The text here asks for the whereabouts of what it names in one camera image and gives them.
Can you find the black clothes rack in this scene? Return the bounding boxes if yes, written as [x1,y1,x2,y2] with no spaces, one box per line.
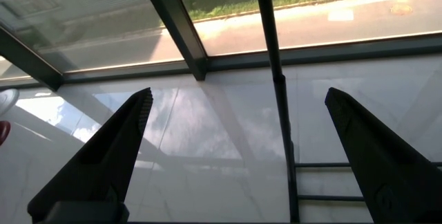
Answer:
[253,0,442,223]

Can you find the window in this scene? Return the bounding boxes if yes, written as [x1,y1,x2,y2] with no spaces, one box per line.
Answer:
[0,0,442,92]

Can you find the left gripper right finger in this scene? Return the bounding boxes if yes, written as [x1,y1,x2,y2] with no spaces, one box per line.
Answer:
[324,87,442,223]

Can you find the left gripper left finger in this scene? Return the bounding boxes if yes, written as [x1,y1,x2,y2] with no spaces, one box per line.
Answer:
[27,87,155,223]

